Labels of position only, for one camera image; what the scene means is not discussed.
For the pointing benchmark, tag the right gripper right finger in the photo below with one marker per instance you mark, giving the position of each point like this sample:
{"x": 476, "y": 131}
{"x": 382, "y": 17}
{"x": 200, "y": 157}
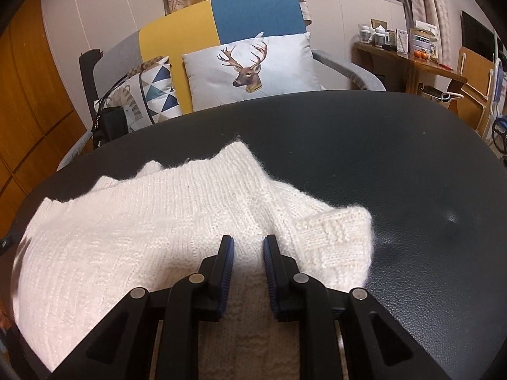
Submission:
{"x": 285, "y": 296}

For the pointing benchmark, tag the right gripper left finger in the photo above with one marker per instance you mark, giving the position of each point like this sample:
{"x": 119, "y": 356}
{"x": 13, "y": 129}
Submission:
{"x": 217, "y": 272}

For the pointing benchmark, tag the cream knitted sweater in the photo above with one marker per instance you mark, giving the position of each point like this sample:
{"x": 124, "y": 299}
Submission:
{"x": 78, "y": 259}

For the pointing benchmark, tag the wooden wardrobe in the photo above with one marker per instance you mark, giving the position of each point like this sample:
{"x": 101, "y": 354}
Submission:
{"x": 39, "y": 124}

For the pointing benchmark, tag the black handbag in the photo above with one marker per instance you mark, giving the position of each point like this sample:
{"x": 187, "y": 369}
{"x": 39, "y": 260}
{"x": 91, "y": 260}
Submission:
{"x": 109, "y": 125}

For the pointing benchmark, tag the triangle pattern pillow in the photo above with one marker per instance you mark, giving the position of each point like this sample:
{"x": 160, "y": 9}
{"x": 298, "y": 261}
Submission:
{"x": 147, "y": 95}

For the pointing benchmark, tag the white deer print pillow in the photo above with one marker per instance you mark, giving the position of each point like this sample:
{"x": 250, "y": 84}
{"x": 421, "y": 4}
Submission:
{"x": 250, "y": 69}

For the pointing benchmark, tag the wooden side table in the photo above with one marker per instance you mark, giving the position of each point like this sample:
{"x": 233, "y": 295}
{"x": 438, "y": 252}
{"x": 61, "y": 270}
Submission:
{"x": 404, "y": 72}

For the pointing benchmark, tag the wooden chair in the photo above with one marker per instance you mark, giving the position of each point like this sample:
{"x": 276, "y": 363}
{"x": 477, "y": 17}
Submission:
{"x": 475, "y": 105}

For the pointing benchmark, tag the blue wheeled cart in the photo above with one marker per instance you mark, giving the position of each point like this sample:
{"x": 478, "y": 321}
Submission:
{"x": 497, "y": 132}

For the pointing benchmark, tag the grey yellow blue sofa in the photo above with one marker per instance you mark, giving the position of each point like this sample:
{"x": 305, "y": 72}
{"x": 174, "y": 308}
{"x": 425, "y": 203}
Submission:
{"x": 198, "y": 27}

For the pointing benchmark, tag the black television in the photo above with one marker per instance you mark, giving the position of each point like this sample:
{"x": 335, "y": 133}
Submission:
{"x": 476, "y": 37}

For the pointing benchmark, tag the right beige curtain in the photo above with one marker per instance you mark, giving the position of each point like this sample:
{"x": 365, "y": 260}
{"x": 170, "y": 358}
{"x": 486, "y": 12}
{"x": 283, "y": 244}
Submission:
{"x": 435, "y": 12}

